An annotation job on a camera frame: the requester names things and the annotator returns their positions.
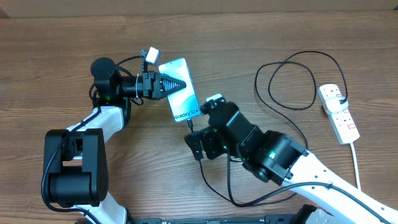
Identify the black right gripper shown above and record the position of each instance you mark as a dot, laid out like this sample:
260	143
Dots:
211	149

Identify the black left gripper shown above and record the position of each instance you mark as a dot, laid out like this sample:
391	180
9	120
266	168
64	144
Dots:
153	88

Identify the blue Galaxy smartphone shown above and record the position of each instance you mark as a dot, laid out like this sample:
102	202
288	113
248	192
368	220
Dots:
183	103

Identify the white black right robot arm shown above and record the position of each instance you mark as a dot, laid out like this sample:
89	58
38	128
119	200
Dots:
277	157

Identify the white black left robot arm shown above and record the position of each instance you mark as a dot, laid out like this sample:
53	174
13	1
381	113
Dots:
75	173

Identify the white charger plug adapter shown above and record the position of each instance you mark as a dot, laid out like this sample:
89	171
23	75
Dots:
335	104

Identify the white power strip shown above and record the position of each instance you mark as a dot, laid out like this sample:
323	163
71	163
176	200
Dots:
342	122

